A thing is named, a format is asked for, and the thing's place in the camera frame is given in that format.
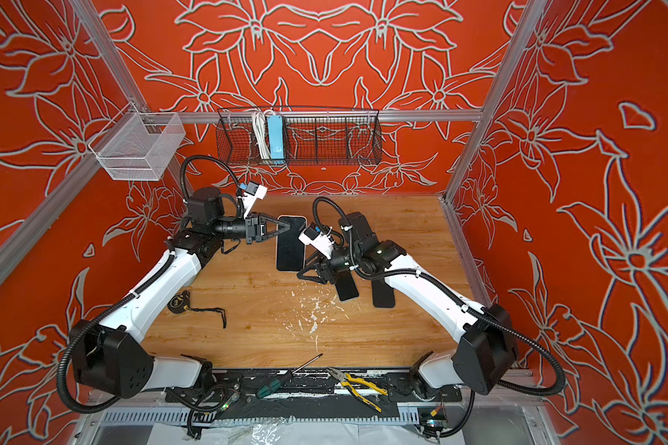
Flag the circuit board with wires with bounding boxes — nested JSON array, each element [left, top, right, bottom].
[[420, 405, 448, 439]]

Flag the black phone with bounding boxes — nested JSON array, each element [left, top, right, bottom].
[[276, 215, 307, 273], [335, 272, 359, 302]]

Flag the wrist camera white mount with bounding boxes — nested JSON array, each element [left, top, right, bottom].
[[239, 182, 267, 217], [298, 224, 336, 260]]

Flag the black wire wall basket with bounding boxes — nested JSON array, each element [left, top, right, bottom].
[[215, 106, 383, 167]]

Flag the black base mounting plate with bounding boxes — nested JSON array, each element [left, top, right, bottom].
[[165, 367, 462, 406]]

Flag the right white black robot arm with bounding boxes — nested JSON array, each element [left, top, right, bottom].
[[298, 197, 566, 397]]

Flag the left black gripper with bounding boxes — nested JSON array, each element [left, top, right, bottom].
[[212, 211, 291, 248]]

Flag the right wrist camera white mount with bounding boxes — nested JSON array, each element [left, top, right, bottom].
[[298, 224, 336, 260]]

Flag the green handled screwdriver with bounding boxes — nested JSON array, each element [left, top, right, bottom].
[[255, 353, 323, 400]]

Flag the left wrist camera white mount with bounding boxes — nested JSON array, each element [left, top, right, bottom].
[[239, 182, 267, 217]]

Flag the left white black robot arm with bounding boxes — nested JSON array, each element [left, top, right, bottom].
[[56, 182, 291, 413]]

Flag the light blue box in basket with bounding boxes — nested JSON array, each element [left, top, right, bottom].
[[267, 115, 285, 164]]

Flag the white cable in basket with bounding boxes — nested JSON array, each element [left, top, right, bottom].
[[251, 109, 271, 162]]

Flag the yellow handled pliers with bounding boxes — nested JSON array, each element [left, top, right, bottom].
[[327, 366, 389, 413]]

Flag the white mesh wall basket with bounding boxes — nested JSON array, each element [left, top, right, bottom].
[[89, 112, 186, 182]]

